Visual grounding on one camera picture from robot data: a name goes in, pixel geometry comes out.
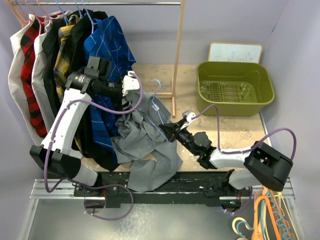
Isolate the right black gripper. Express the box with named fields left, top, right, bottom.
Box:
left=159, top=119, right=199, bottom=156

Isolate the light blue hanger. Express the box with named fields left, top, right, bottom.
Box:
left=145, top=79, right=173, bottom=145

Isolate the grey shirt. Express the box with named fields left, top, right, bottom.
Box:
left=111, top=93, right=183, bottom=192

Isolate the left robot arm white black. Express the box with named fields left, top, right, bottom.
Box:
left=29, top=56, right=143, bottom=196

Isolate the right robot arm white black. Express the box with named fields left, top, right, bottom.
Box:
left=159, top=120, right=293, bottom=196

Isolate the blue plaid shirt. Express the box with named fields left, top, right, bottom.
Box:
left=84, top=16, right=136, bottom=164

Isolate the yellow plaid shirt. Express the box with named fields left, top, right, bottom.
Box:
left=53, top=14, right=80, bottom=103

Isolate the black dark shirt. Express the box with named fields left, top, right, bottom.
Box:
left=41, top=19, right=65, bottom=117

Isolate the beige shirt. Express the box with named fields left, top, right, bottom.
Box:
left=8, top=22, right=43, bottom=145

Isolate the red plaid shirt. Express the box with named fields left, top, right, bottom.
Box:
left=20, top=20, right=47, bottom=138

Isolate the yellow hanger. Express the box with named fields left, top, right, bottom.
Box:
left=266, top=189, right=300, bottom=240

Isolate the pink hanger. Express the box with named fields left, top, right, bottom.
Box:
left=5, top=0, right=53, bottom=27

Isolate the olive green plastic bin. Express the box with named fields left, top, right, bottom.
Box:
left=196, top=61, right=275, bottom=117

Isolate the small whiteboard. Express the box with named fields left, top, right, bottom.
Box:
left=208, top=42, right=263, bottom=64

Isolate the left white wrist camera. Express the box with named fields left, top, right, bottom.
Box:
left=122, top=70, right=140, bottom=97

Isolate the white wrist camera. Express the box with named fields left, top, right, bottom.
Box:
left=122, top=70, right=140, bottom=97
left=180, top=110, right=196, bottom=130

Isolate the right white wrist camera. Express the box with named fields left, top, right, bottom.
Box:
left=180, top=110, right=196, bottom=130

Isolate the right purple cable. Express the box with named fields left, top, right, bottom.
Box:
left=191, top=103, right=298, bottom=161

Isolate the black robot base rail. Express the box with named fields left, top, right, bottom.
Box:
left=32, top=171, right=253, bottom=209

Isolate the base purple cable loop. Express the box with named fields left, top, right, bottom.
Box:
left=83, top=181, right=135, bottom=221

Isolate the wooden clothes rack frame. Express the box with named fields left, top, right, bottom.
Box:
left=4, top=0, right=186, bottom=119

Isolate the metal clothes rail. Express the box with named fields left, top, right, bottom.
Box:
left=9, top=0, right=182, bottom=6

